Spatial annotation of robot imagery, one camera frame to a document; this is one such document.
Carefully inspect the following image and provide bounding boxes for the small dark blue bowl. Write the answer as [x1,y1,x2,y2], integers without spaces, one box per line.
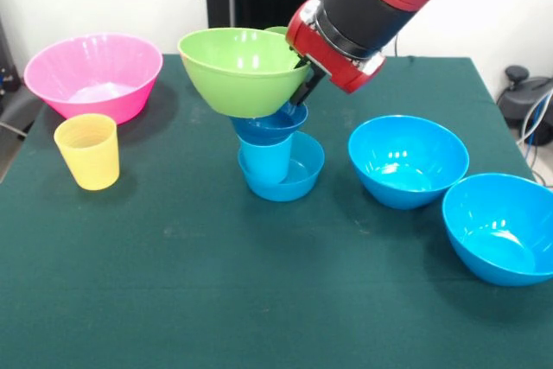
[230,100,309,148]

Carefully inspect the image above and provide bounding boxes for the black equipment base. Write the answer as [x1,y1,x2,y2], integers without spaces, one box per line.
[496,65,553,128]
[0,18,29,141]

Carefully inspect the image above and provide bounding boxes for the large pink bowl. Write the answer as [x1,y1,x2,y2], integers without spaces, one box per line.
[23,32,164,126]

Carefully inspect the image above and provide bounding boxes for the blue cable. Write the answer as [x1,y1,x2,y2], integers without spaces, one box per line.
[522,96,553,148]

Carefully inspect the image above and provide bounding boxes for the small ribbed blue bowl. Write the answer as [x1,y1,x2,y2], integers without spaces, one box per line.
[237,130,326,203]

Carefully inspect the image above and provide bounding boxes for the dark green table cloth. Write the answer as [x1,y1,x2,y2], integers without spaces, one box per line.
[0,53,553,369]

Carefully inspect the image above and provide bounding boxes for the lime green bowl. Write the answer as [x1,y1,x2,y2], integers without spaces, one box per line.
[177,27,312,119]

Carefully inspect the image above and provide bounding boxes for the yellow ribbed cup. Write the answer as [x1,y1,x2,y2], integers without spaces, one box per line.
[53,112,120,192]

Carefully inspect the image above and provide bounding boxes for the black wall cable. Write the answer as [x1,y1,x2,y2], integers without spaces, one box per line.
[391,34,416,62]

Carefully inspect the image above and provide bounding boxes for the large blue bowl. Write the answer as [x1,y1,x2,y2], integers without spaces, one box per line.
[441,173,553,288]
[347,115,471,211]

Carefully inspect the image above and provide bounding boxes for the light blue cup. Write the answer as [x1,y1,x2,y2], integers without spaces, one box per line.
[238,134,294,185]

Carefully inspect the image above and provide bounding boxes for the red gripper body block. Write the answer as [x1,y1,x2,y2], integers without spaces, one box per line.
[284,0,386,95]

